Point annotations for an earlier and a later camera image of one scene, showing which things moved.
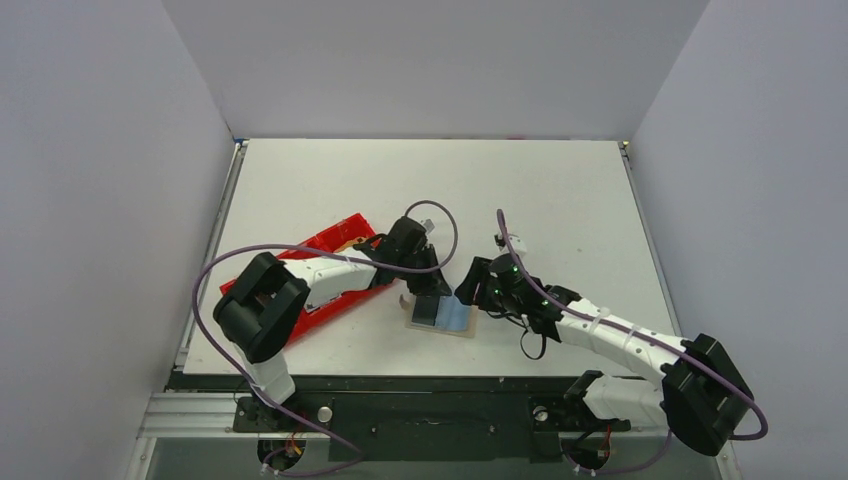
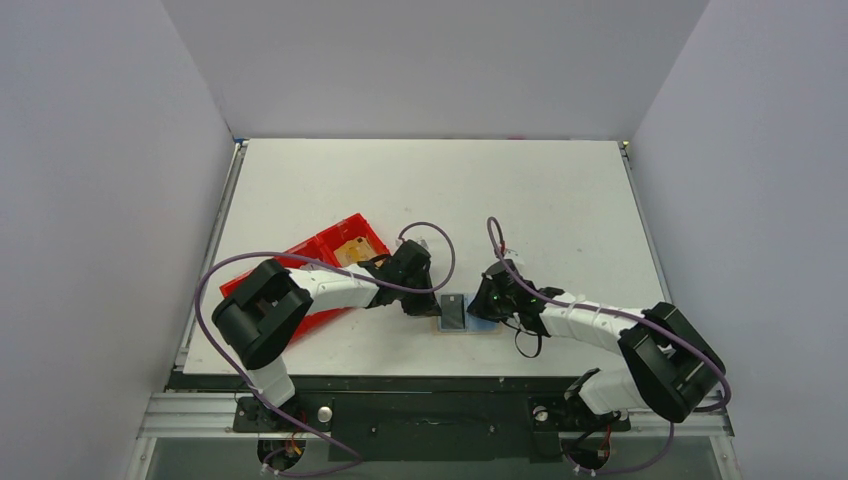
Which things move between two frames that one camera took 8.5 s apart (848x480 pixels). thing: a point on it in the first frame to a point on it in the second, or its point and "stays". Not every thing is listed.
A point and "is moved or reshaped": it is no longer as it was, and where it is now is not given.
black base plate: x=419 y=420 stays
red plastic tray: x=341 y=235 stays
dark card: x=425 y=310 is moved or reshaped
